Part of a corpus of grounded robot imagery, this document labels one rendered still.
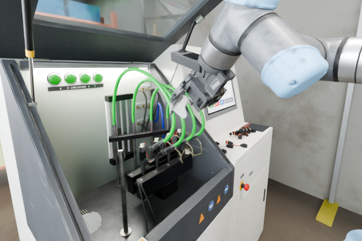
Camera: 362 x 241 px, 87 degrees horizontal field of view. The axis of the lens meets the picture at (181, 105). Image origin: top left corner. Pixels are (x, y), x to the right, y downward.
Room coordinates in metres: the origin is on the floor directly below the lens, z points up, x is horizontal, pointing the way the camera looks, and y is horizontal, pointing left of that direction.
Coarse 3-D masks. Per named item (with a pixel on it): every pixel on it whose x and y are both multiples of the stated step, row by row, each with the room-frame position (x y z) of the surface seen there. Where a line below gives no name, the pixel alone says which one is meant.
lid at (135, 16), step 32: (0, 0) 0.51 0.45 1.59; (32, 0) 0.55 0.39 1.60; (64, 0) 0.61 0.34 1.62; (96, 0) 0.66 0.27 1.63; (128, 0) 0.72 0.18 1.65; (160, 0) 0.79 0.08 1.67; (192, 0) 0.87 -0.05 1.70; (0, 32) 0.59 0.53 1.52; (64, 32) 0.69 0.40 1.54; (96, 32) 0.76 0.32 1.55; (128, 32) 0.88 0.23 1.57; (160, 32) 0.98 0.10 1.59
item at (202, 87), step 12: (192, 72) 0.45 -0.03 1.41; (204, 72) 0.43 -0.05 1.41; (216, 72) 0.39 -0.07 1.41; (228, 72) 0.41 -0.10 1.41; (192, 84) 0.44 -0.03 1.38; (204, 84) 0.44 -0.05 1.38; (216, 84) 0.40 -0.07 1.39; (192, 96) 0.46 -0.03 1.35; (204, 96) 0.41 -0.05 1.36; (216, 96) 0.44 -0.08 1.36
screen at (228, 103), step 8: (232, 80) 1.51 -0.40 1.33; (232, 88) 1.48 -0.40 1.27; (224, 96) 1.35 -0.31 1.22; (232, 96) 1.45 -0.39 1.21; (216, 104) 1.24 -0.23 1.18; (224, 104) 1.32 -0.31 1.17; (232, 104) 1.42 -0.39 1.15; (208, 112) 1.15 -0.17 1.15; (216, 112) 1.22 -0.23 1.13; (224, 112) 1.30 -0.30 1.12
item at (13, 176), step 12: (60, 60) 0.82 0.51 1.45; (72, 60) 0.86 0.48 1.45; (0, 84) 0.69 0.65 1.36; (0, 96) 0.72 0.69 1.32; (0, 108) 0.75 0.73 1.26; (0, 120) 0.79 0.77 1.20; (0, 132) 0.83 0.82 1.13; (12, 144) 0.68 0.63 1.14; (12, 156) 0.70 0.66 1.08; (12, 168) 0.73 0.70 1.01; (12, 180) 0.77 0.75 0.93; (12, 192) 0.81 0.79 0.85; (24, 216) 0.69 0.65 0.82; (24, 228) 0.72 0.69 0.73; (24, 240) 0.76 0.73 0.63
